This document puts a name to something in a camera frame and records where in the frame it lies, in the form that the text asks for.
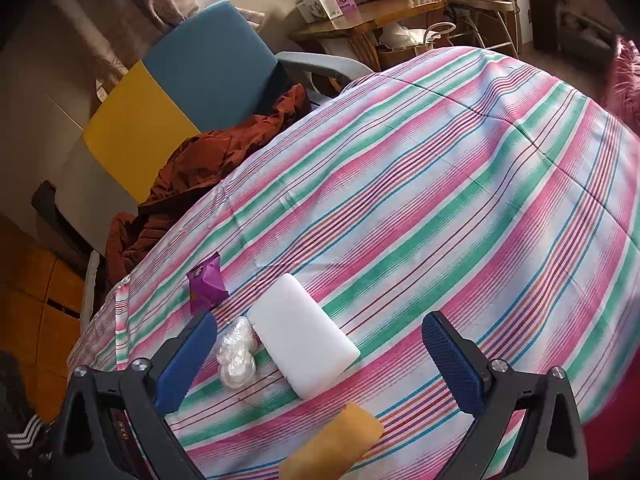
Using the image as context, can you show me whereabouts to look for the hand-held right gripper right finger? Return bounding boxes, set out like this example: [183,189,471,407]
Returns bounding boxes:
[421,310,590,480]

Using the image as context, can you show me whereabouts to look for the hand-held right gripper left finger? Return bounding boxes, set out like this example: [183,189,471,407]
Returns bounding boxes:
[50,311,218,480]

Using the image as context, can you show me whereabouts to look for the clear plastic item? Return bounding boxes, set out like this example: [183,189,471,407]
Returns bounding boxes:
[215,316,258,390]

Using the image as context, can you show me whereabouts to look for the purple snack packet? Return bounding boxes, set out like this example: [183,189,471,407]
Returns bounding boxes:
[186,252,229,316]

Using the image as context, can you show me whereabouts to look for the white foam block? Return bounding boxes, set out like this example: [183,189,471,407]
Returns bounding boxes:
[246,272,362,401]

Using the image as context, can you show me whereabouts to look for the orange cake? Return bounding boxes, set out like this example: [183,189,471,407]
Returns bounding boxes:
[279,401,385,480]

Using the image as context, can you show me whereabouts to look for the wooden wardrobe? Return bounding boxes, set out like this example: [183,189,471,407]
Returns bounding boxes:
[0,212,88,423]

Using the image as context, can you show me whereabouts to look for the person's dark striped pants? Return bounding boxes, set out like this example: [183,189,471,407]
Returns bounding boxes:
[0,350,66,480]

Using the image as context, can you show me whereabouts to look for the striped pink green blanket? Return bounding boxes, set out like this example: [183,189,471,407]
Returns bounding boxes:
[65,45,640,480]

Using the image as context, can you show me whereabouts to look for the rust red jacket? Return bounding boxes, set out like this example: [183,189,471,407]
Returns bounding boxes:
[105,82,313,293]

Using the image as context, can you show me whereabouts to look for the grey yellow blue chair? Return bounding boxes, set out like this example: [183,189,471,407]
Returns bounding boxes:
[31,0,375,328]

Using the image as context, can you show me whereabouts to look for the beige tote bag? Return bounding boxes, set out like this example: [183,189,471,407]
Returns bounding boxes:
[415,21,457,59]

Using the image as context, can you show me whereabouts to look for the pink fluffy cushion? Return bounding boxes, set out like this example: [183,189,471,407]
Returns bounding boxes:
[602,35,640,137]

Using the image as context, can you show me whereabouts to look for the white plastic bag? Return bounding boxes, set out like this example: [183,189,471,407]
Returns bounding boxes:
[377,22,426,52]

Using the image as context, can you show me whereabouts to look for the wooden side table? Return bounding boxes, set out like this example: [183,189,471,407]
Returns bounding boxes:
[290,0,448,71]

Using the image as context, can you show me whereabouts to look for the round white table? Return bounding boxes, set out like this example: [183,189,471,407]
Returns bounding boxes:
[442,0,521,57]

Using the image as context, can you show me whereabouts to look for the pink cardboard box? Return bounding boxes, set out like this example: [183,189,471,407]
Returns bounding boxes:
[330,0,368,20]

